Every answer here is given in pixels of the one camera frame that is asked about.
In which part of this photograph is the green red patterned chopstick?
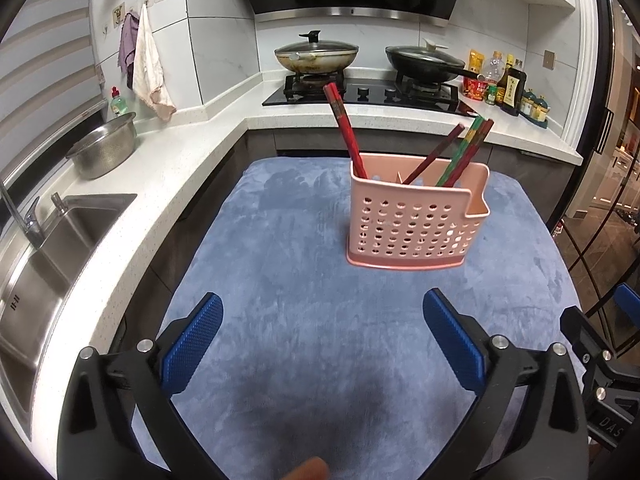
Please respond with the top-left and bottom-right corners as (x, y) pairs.
(436, 116), (484, 186)

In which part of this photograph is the dark red chopstick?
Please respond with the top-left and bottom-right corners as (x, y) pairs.
(323, 82), (368, 179)

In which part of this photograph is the person's left hand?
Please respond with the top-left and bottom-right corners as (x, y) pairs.
(282, 457), (330, 480)

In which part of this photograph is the blue plush table mat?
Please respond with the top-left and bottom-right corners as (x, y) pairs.
(166, 157), (578, 479)

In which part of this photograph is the pink perforated utensil holder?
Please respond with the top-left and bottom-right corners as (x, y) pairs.
(346, 153), (490, 271)

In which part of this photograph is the stainless steel sink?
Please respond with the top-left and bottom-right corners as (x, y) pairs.
(1, 194), (136, 437)

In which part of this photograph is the chrome faucet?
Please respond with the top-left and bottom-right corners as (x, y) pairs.
(0, 182), (46, 249)

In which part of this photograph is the stainless steel bowl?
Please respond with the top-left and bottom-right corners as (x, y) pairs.
(65, 112), (137, 180)

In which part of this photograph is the spice jar rack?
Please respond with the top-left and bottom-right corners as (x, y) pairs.
(520, 89), (549, 128)

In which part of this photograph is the dark soy sauce bottle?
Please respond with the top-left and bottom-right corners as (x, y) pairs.
(496, 54), (526, 116)

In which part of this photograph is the green dish soap bottle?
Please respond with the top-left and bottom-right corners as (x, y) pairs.
(110, 86), (129, 117)

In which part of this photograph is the red instant noodle cup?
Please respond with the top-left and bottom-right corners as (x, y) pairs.
(461, 77), (489, 101)

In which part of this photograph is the black gas stove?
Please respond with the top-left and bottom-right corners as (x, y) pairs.
(262, 72), (477, 117)

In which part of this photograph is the clear oil bottle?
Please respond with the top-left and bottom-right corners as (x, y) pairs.
(483, 51), (504, 105)

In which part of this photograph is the white beige hanging towel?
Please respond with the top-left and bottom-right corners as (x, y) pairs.
(132, 3), (177, 122)

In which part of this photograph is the black wok with lid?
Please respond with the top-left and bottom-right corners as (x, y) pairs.
(385, 44), (484, 84)

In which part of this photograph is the yellow snack bag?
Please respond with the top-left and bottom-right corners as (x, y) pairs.
(468, 49), (485, 75)

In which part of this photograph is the brown wok with lid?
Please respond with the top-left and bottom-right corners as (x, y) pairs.
(274, 30), (359, 75)

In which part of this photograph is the purple hanging cloth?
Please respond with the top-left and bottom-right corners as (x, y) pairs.
(117, 11), (139, 89)

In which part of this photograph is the wall power outlet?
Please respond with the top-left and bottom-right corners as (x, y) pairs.
(542, 50), (555, 70)

